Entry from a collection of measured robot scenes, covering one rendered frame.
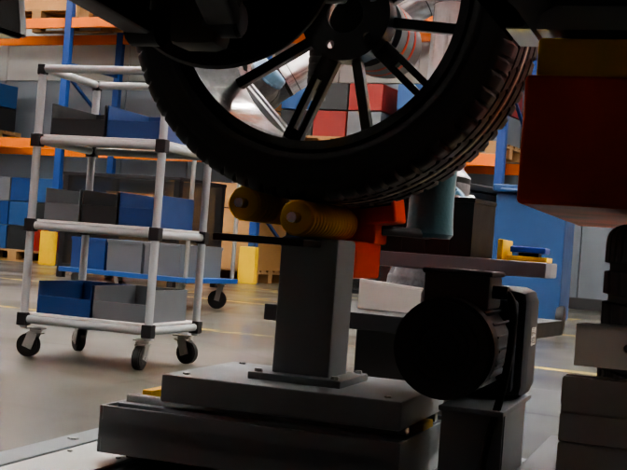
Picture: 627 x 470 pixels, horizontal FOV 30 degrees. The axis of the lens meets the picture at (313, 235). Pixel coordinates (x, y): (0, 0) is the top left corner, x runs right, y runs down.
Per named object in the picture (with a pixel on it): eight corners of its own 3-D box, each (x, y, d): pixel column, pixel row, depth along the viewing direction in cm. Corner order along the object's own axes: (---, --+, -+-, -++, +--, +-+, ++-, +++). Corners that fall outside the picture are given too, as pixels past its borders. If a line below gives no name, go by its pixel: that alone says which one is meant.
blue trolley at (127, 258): (55, 297, 757) (66, 148, 758) (112, 297, 811) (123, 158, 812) (184, 311, 711) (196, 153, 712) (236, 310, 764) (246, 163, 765)
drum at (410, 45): (319, 62, 212) (325, -15, 212) (354, 81, 232) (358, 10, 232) (395, 64, 207) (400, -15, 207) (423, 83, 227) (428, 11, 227)
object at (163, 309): (6, 355, 396) (30, 62, 397) (71, 349, 436) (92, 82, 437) (149, 372, 379) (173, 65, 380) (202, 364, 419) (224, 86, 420)
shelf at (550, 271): (331, 261, 238) (333, 246, 238) (355, 262, 254) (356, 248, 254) (545, 278, 224) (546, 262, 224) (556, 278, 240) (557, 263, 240)
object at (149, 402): (95, 458, 188) (100, 397, 188) (189, 430, 222) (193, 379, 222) (396, 502, 172) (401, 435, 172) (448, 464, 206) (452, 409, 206)
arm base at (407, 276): (408, 286, 316) (413, 250, 316) (471, 296, 305) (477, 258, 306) (372, 280, 300) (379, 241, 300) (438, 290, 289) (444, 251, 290)
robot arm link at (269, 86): (267, 59, 297) (229, 89, 297) (262, 49, 286) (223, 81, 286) (290, 87, 296) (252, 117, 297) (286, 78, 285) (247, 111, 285)
